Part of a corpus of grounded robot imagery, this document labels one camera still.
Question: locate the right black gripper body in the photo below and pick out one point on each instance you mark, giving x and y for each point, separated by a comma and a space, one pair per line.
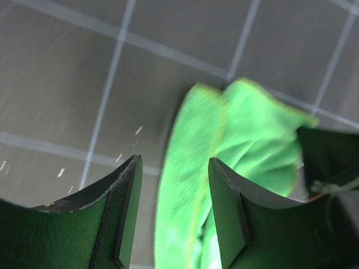
329, 158

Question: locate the green towel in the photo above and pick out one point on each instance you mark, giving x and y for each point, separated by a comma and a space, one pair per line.
224, 145

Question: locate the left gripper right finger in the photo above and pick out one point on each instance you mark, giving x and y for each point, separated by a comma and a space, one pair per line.
256, 228

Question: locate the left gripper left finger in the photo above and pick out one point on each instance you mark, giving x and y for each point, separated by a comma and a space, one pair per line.
94, 227

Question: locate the black grid mat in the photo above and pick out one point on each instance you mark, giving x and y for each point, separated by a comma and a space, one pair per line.
87, 84

